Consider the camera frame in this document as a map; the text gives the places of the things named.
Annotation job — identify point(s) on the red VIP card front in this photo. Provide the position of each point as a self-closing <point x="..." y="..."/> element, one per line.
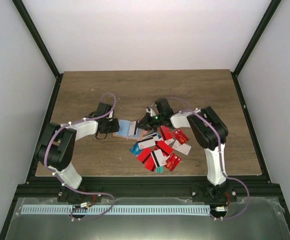
<point x="172" y="162"/>

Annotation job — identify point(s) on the black frame post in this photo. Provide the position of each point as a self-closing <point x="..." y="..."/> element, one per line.
<point x="267" y="16"/>
<point x="24" y="14"/>

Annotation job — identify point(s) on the red vip card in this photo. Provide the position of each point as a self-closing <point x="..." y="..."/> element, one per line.
<point x="172" y="162"/>
<point x="180" y="136"/>

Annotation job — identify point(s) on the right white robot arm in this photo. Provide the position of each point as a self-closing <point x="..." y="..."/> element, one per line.
<point x="210" y="133"/>

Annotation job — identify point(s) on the light blue slotted cable duct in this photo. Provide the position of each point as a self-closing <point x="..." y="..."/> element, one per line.
<point x="192" y="210"/>

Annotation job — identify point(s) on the white card centre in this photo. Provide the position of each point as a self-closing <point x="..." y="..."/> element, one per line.
<point x="149" y="142"/>

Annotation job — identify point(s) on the right black frame post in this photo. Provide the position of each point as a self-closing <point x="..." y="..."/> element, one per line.
<point x="267" y="16"/>

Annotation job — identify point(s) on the teal card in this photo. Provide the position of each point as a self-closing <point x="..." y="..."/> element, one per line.
<point x="159" y="170"/>

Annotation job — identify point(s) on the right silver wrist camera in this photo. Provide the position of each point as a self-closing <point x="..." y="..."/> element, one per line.
<point x="151" y="111"/>

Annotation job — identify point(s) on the left black frame post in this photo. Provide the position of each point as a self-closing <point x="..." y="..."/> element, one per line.
<point x="24" y="14"/>

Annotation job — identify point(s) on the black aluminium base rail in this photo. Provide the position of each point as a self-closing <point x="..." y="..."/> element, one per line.
<point x="142" y="186"/>

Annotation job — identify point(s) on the red card upper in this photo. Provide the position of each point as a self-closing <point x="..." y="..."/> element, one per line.
<point x="165" y="133"/>

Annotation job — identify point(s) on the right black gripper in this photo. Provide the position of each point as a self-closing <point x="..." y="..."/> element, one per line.
<point x="147" y="122"/>

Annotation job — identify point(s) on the red VIP card right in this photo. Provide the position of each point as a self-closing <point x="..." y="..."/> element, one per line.
<point x="180" y="136"/>

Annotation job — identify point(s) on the pink card holder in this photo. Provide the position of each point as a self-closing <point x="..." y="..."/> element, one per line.
<point x="123" y="131"/>

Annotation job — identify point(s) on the blue card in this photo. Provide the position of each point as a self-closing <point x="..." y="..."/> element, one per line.
<point x="135" y="149"/>

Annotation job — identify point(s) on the white card right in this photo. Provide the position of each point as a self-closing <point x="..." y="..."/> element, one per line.
<point x="182" y="148"/>

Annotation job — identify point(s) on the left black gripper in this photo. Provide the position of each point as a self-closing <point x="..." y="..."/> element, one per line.
<point x="115" y="128"/>

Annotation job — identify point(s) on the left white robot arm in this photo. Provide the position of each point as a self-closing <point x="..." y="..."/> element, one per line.
<point x="56" y="146"/>

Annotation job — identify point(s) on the white card black stripe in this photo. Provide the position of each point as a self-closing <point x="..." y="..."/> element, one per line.
<point x="133" y="130"/>
<point x="155" y="135"/>

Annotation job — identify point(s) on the red card black stripe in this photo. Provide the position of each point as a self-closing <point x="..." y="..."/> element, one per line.
<point x="165" y="148"/>

